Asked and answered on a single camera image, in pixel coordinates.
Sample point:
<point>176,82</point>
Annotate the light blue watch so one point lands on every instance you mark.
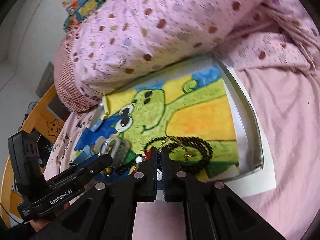
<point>79,156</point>

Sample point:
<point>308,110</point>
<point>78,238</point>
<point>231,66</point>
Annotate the pink floral bed sheet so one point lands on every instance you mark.
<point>286,101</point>

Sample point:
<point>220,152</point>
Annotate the left hand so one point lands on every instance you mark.
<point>38,224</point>

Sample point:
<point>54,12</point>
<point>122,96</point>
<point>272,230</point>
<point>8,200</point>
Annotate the white shallow tray box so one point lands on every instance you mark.
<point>256,168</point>

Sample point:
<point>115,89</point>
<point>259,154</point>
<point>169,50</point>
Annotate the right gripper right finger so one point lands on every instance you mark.
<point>212,210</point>

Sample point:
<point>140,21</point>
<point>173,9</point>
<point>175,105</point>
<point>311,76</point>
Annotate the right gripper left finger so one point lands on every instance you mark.
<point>106,211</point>

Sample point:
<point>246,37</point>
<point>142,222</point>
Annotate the wooden bed frame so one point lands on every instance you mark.
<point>24,154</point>

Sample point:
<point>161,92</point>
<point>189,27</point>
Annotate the rolled pink polka-dot quilt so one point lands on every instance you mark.
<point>127,39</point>

